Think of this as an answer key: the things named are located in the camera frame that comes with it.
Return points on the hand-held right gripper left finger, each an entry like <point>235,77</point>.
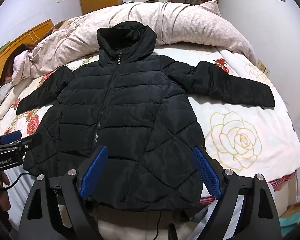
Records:
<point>96,170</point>

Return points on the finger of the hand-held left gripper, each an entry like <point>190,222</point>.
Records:
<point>33,141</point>
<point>11,136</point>

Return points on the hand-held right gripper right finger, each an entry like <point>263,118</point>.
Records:
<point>206,172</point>

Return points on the black hooded puffer jacket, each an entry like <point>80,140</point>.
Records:
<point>130,105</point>

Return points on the person's left hand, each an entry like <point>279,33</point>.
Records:
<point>5,180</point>

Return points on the white pillow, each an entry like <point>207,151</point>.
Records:
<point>6,106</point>

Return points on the person's light grey trousers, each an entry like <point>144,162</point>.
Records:
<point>22,187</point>

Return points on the grey cloth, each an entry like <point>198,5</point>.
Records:
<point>0,93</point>

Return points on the rose printed bed blanket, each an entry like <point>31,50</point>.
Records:
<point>240,135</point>

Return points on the brown cloth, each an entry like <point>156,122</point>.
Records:
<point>8,67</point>

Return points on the wooden headboard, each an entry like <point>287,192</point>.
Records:
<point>20,40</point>

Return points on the teal bag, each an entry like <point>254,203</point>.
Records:
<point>288,223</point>

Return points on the pink patterned duvet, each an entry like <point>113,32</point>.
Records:
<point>165,22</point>

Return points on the wall socket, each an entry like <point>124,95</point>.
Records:
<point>263,67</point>

